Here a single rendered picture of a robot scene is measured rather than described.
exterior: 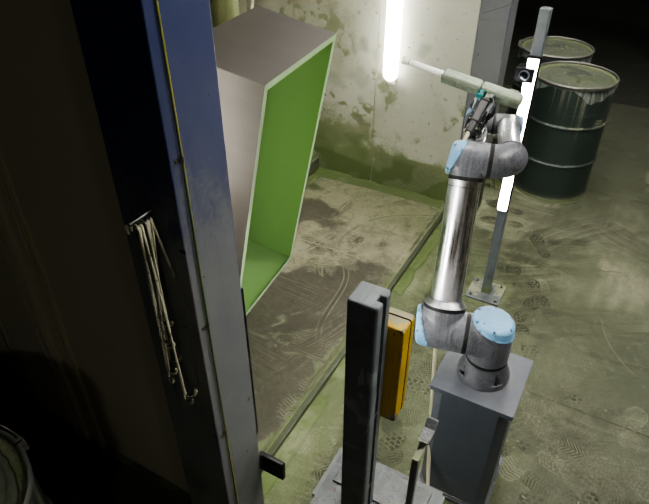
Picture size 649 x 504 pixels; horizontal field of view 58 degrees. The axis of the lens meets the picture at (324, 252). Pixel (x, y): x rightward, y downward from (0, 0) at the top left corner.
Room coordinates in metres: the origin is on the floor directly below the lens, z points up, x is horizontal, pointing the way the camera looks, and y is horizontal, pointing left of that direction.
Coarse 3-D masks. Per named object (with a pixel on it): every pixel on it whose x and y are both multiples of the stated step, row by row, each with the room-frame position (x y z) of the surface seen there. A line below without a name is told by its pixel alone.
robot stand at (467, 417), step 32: (448, 352) 1.59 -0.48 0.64; (448, 384) 1.43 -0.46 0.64; (512, 384) 1.43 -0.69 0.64; (448, 416) 1.40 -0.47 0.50; (480, 416) 1.34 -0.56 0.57; (512, 416) 1.29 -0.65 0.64; (448, 448) 1.39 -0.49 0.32; (480, 448) 1.33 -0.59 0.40; (448, 480) 1.37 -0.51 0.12; (480, 480) 1.32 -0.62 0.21
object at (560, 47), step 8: (528, 40) 4.88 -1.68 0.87; (552, 40) 4.90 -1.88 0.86; (560, 40) 4.90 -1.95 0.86; (568, 40) 4.88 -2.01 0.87; (528, 48) 4.68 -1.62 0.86; (544, 48) 4.69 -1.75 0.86; (552, 48) 4.69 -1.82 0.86; (560, 48) 4.68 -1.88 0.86; (568, 48) 4.67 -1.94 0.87; (576, 48) 4.69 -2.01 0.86; (584, 48) 4.68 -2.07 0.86; (560, 56) 4.49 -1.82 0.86; (568, 56) 4.49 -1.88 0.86; (576, 56) 4.49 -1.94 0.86
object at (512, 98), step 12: (408, 60) 2.25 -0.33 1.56; (432, 72) 2.20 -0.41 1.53; (444, 72) 2.17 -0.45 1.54; (456, 72) 2.16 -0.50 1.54; (456, 84) 2.13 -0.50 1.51; (468, 84) 2.11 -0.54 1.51; (480, 84) 2.10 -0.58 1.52; (492, 84) 2.09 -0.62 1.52; (492, 96) 2.06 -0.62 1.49; (504, 96) 2.05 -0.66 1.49; (516, 96) 2.04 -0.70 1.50; (480, 108) 2.03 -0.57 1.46; (516, 108) 2.03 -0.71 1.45; (480, 120) 2.01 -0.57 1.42
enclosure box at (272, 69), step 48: (240, 48) 2.03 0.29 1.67; (288, 48) 2.10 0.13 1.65; (240, 96) 1.82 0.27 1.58; (288, 96) 2.43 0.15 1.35; (240, 144) 1.83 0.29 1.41; (288, 144) 2.43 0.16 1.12; (240, 192) 1.84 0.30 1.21; (288, 192) 2.44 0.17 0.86; (240, 240) 1.85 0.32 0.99; (288, 240) 2.44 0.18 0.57
